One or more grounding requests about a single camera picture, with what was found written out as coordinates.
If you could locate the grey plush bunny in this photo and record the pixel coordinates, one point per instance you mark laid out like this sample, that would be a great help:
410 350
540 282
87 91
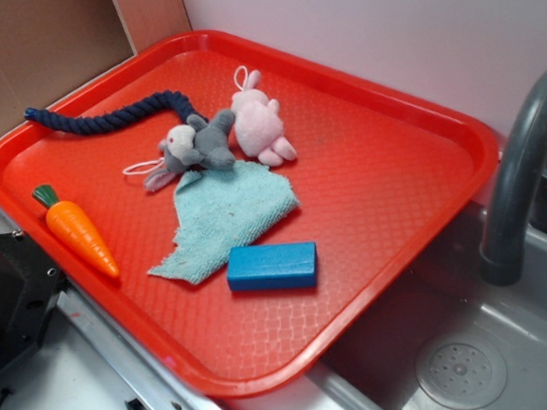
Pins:
185 146

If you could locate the blue wooden block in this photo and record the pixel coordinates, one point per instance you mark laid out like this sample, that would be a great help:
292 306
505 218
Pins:
276 266

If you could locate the brown cardboard box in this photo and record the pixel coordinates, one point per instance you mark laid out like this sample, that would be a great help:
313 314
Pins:
50 48

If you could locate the grey toy sink basin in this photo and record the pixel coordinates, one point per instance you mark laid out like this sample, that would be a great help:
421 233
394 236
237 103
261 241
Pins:
372 365

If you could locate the round sink drain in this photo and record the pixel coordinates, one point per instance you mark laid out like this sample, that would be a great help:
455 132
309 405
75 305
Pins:
461 371

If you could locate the orange plastic toy carrot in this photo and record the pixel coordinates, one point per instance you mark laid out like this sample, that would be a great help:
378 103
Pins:
72 226

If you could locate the grey toy faucet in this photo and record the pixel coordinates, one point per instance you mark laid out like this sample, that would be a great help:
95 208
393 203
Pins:
519 199

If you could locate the pink plush bunny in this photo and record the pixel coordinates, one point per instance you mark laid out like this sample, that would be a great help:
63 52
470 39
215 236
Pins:
258 128

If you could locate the light blue cloth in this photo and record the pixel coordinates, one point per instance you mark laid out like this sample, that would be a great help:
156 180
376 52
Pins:
218 210

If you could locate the black metal bracket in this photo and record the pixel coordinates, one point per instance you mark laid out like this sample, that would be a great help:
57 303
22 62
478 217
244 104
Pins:
28 285

